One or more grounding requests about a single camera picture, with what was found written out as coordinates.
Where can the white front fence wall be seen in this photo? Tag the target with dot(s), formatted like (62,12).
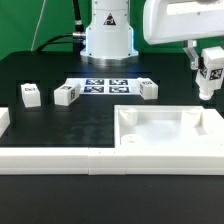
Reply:
(105,161)

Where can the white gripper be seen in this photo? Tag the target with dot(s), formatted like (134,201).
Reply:
(166,21)

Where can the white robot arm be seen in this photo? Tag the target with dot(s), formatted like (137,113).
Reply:
(109,36)

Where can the white square tabletop tray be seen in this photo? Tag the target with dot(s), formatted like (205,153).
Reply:
(146,126)

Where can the AprilTag marker sheet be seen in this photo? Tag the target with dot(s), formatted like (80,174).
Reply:
(106,86)

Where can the white left fence wall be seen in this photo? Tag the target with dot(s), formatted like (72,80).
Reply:
(4,119)

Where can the white fence wall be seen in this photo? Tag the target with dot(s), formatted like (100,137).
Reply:
(4,119)
(105,161)

